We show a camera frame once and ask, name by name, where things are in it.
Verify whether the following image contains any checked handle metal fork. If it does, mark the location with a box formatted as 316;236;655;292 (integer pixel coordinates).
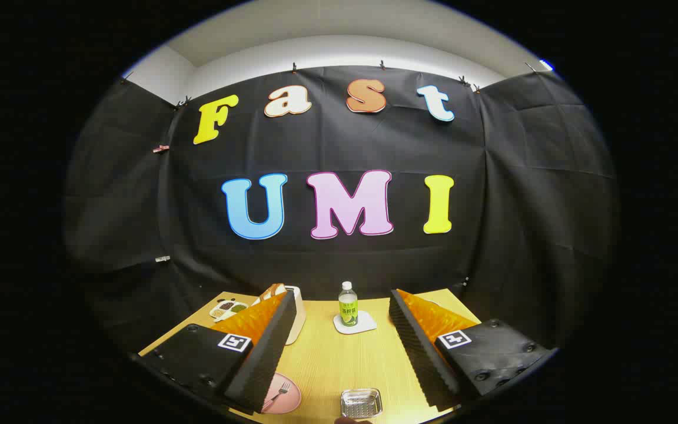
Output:
264;382;291;410

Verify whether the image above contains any pink round plate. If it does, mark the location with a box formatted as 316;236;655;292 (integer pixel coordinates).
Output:
261;372;303;415

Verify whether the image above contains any white square coaster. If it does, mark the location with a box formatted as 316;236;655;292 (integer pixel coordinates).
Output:
333;310;377;335

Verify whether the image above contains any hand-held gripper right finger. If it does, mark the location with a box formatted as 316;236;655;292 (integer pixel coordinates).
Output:
388;289;557;412

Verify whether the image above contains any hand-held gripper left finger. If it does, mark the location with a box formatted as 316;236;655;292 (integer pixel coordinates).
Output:
139;290;297;414

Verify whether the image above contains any cream toaster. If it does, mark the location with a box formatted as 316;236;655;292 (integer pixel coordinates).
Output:
251;285;307;346

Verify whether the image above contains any panda shaped food plate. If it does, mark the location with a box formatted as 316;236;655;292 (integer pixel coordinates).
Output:
210;299;249;322

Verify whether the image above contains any perforated metal basket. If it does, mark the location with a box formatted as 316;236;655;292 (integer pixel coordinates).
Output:
340;387;383;419

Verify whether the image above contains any green label drink bottle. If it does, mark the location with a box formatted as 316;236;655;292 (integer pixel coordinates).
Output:
338;281;358;327

